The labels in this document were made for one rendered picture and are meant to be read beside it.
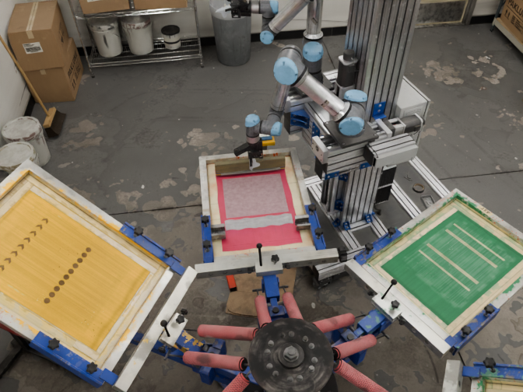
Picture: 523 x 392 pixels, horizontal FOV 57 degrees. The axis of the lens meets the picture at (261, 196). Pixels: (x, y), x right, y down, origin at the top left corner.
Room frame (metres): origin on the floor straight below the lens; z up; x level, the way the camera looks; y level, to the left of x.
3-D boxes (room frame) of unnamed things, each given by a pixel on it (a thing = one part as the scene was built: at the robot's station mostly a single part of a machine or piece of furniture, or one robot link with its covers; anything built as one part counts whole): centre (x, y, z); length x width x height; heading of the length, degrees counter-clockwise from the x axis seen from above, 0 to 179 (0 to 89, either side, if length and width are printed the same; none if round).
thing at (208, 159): (1.79, 0.03, 0.97); 0.79 x 0.58 x 0.04; 7
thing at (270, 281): (1.23, -0.03, 1.02); 0.17 x 0.06 x 0.05; 7
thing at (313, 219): (1.58, -0.27, 0.97); 0.30 x 0.05 x 0.07; 7
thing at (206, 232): (1.52, 0.28, 0.97); 0.30 x 0.05 x 0.07; 7
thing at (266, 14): (2.66, -0.06, 1.65); 0.11 x 0.08 x 0.09; 85
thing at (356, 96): (2.04, -0.49, 1.42); 0.13 x 0.12 x 0.14; 166
